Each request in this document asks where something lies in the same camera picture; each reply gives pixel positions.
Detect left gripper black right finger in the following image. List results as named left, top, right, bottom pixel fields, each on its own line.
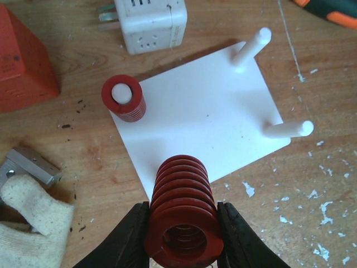
left=217, top=202, right=289, bottom=268

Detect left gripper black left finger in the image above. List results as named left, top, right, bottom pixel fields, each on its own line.
left=75, top=202, right=149, bottom=268

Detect large red spring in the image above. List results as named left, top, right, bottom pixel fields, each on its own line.
left=144, top=155, right=224, bottom=267

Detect white peg base plate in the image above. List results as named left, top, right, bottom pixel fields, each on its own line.
left=113, top=27, right=314, bottom=197

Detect orange black handled pliers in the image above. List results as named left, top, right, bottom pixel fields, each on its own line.
left=293, top=0, right=356, bottom=30

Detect red spring on peg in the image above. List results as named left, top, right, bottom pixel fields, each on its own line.
left=102, top=75, right=146, bottom=122

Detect beige work glove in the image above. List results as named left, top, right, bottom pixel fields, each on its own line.
left=1, top=175, right=74, bottom=267

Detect small aluminium block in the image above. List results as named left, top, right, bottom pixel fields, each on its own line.
left=1, top=147, right=62, bottom=188

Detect small red cube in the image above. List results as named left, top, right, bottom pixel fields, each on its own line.
left=1, top=4, right=60, bottom=113

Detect white power adapter cube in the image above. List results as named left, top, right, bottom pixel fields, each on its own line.
left=97, top=0, right=187, bottom=55

